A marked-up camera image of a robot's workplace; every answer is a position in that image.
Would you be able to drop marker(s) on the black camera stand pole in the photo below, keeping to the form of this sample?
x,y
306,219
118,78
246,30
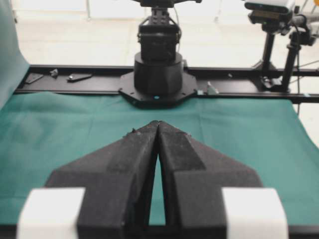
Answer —
x,y
268,73

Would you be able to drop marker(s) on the white and black camera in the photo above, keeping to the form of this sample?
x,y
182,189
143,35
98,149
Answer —
x,y
274,16

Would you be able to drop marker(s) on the black tripod pole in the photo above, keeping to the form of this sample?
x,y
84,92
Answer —
x,y
302,35

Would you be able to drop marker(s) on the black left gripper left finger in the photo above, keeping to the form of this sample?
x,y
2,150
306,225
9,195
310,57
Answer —
x,y
98,196

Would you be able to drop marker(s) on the green table cloth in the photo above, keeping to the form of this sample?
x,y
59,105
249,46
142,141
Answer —
x,y
40,132

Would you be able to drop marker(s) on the black aluminium rail frame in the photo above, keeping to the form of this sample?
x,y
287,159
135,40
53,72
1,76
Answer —
x,y
232,83

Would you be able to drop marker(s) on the black bar with bolt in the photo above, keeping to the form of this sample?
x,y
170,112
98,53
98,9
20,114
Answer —
x,y
75,77

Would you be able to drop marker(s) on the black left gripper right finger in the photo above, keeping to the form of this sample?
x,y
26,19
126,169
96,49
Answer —
x,y
208,195

